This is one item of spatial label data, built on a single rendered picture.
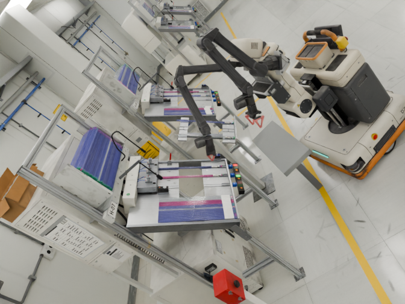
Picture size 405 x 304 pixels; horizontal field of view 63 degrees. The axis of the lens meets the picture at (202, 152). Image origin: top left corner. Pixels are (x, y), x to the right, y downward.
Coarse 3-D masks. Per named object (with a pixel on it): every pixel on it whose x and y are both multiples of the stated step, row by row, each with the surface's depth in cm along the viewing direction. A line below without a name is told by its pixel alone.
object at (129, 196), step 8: (136, 160) 251; (136, 168) 243; (128, 176) 235; (136, 176) 235; (128, 184) 228; (136, 184) 228; (128, 192) 221; (136, 192) 227; (128, 200) 217; (136, 200) 225; (128, 208) 221
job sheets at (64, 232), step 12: (48, 228) 199; (60, 228) 200; (72, 228) 201; (84, 228) 202; (60, 240) 206; (72, 240) 206; (84, 240) 207; (96, 240) 207; (72, 252) 213; (84, 252) 214; (108, 252) 215; (120, 252) 216
